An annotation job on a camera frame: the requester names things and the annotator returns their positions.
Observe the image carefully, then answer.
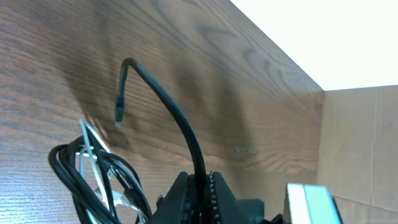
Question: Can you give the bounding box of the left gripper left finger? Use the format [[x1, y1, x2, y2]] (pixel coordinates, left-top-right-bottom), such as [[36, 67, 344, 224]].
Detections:
[[151, 172, 188, 224]]

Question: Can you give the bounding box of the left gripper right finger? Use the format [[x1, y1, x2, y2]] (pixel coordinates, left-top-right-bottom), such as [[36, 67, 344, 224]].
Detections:
[[210, 172, 250, 224]]

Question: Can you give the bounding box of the white USB cable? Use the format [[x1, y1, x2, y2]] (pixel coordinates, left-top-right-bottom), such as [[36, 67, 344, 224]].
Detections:
[[77, 118, 147, 224]]

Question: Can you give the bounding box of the black USB cable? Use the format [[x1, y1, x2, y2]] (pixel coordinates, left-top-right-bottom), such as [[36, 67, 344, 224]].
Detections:
[[48, 57, 207, 224]]

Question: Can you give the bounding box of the cardboard panel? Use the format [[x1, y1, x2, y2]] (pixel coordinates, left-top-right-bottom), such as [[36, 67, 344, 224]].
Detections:
[[317, 86, 397, 223]]

